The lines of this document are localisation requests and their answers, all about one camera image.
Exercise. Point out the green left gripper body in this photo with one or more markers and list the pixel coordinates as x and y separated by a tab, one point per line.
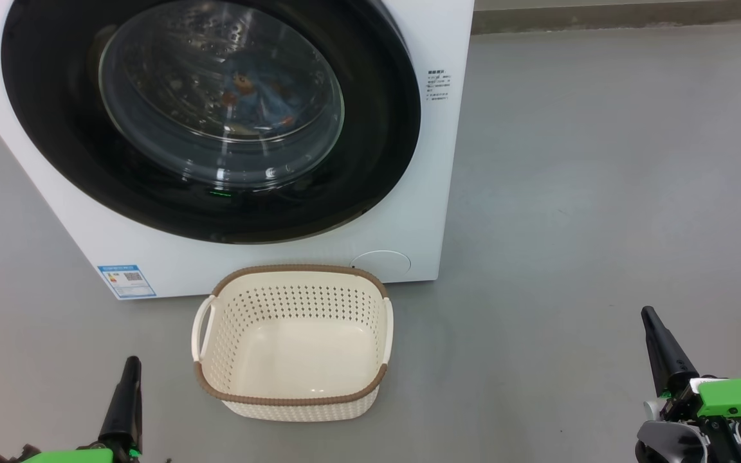
68	456

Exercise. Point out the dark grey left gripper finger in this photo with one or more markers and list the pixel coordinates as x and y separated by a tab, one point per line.
125	411

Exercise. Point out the cream perforated laundry basket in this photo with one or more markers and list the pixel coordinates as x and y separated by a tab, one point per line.
293	405

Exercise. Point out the stainless steel washing machine drum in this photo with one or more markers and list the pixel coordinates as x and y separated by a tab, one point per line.
171	64

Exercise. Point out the black glass washer door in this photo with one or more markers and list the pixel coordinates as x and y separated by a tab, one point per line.
49	141

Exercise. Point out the round white filter cover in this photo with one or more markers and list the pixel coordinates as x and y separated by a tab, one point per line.
380	265

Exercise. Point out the blue energy label sticker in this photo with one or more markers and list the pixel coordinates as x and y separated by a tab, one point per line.
127	281

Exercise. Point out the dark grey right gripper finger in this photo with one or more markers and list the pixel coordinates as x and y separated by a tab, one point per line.
666	360

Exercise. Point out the white front-load washing machine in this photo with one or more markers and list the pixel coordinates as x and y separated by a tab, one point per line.
435	193

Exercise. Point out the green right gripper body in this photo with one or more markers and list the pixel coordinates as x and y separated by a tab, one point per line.
737	399

